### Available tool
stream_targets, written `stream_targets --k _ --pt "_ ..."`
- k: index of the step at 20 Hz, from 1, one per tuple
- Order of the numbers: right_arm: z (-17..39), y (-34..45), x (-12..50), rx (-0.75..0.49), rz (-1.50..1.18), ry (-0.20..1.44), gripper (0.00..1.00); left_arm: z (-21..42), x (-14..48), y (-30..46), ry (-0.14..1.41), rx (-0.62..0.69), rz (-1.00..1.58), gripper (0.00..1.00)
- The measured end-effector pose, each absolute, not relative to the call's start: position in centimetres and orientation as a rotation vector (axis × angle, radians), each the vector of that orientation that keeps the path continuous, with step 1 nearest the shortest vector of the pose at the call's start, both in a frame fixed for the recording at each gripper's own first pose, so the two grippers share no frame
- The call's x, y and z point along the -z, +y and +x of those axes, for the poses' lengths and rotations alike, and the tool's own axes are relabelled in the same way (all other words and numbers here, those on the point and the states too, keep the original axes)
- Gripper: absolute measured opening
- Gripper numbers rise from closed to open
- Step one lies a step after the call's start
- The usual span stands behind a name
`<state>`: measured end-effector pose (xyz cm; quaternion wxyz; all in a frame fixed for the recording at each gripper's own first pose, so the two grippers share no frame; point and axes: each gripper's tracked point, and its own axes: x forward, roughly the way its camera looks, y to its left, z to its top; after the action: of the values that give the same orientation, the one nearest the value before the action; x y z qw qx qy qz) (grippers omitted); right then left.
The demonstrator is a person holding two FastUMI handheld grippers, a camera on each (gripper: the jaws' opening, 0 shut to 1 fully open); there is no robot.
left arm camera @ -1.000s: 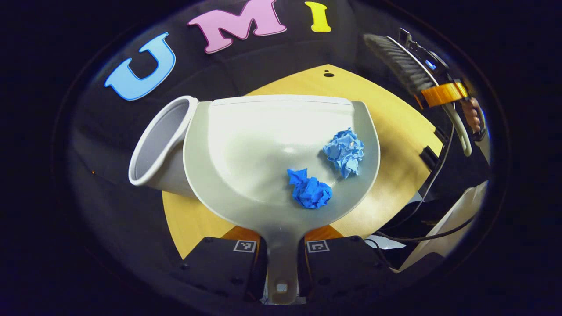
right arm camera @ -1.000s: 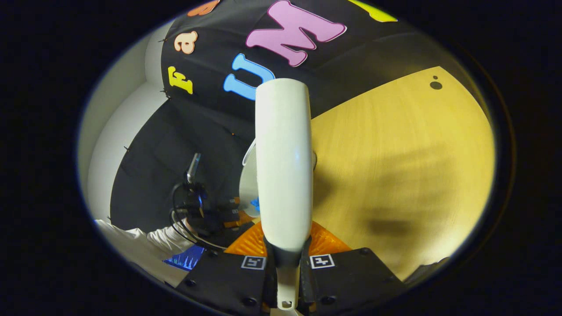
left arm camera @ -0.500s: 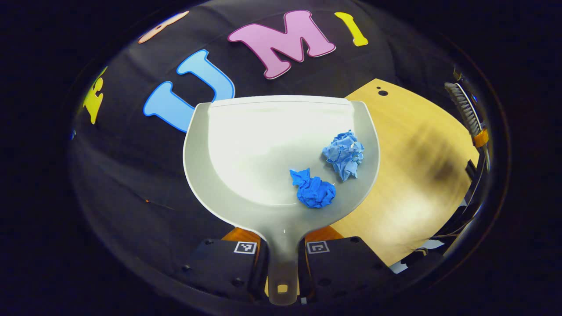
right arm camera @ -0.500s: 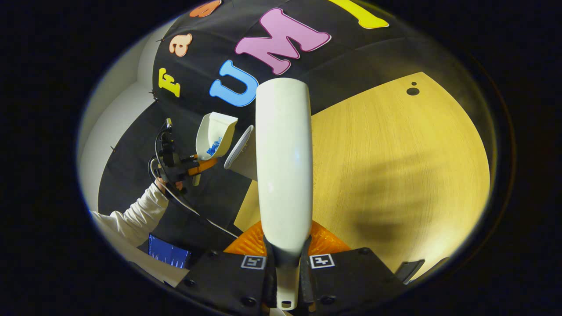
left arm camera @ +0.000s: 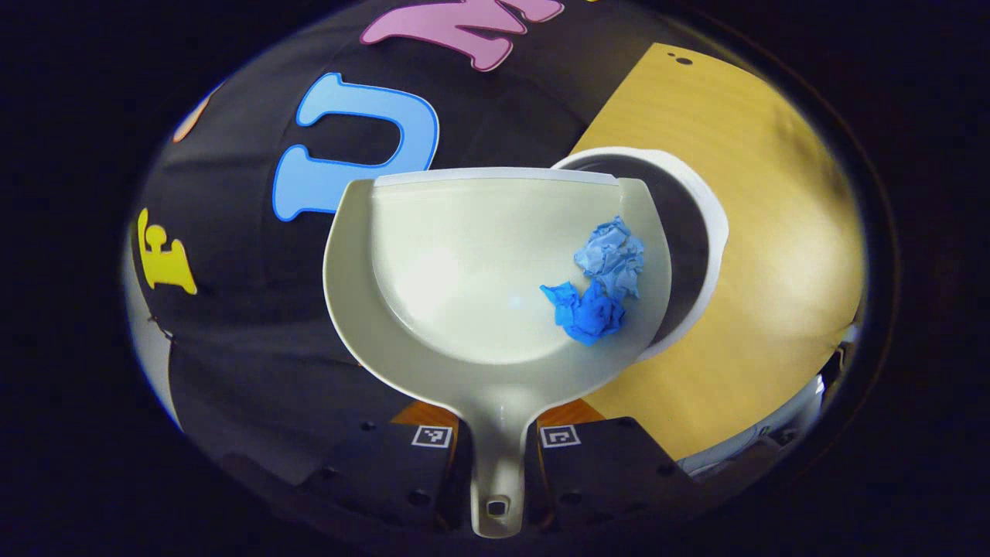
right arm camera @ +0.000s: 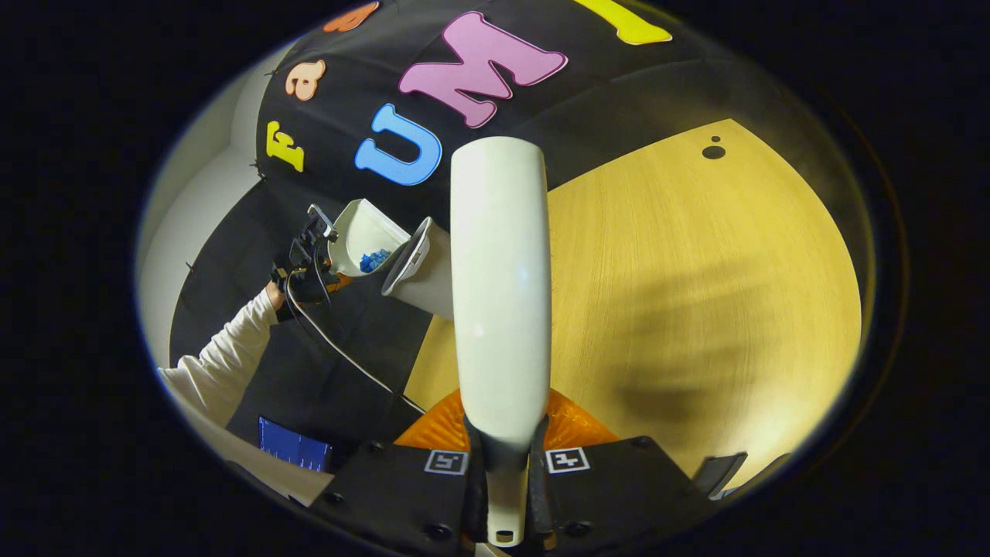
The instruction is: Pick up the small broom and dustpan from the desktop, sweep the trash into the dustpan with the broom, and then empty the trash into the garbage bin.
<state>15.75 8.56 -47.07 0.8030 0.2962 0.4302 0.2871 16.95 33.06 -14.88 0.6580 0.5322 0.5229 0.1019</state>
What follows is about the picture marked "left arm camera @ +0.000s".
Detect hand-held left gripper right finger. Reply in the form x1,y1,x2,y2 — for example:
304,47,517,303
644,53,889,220
526,400,697,531

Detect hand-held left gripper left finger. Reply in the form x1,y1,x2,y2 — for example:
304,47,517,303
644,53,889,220
302,401,471,531

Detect dark blue paper ball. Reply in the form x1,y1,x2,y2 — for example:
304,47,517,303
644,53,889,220
540,280,626,346

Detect white dustpan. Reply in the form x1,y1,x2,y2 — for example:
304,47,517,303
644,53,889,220
323,166,672,539

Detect light blue paper ball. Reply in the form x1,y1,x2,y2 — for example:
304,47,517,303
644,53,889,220
574,216,646,301

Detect grey garbage bin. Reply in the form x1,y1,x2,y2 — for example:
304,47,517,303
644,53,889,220
551,146,730,362

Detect wooden desktop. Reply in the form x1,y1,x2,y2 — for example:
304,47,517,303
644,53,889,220
572,43,865,463

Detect black backdrop cloth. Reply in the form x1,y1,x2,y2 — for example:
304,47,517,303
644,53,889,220
128,0,666,496

